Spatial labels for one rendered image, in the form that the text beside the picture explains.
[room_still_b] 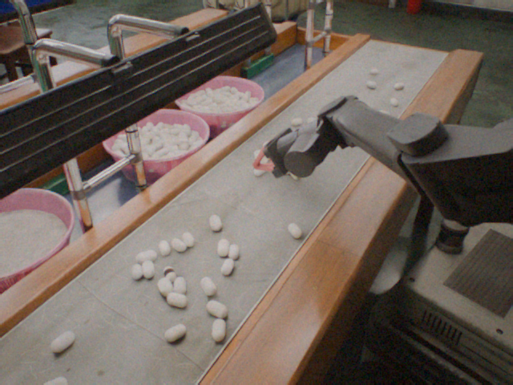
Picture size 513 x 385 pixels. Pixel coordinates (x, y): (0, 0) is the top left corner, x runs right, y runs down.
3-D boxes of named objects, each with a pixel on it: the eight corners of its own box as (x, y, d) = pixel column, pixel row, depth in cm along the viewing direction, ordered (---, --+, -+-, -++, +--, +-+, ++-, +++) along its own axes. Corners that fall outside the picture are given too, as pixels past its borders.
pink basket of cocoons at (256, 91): (279, 115, 144) (280, 87, 139) (232, 152, 126) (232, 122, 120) (210, 97, 155) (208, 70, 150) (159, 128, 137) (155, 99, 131)
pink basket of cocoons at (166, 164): (221, 143, 130) (220, 113, 124) (195, 198, 109) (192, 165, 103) (132, 135, 134) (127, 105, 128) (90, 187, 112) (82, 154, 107)
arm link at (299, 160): (373, 130, 82) (347, 92, 80) (356, 166, 74) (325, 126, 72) (323, 154, 91) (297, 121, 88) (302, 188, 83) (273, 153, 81)
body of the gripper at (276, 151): (260, 151, 89) (286, 137, 84) (283, 130, 96) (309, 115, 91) (277, 178, 90) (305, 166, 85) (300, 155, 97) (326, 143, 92)
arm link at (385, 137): (514, 202, 44) (454, 113, 41) (462, 237, 44) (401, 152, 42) (373, 129, 85) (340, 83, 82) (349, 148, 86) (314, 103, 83)
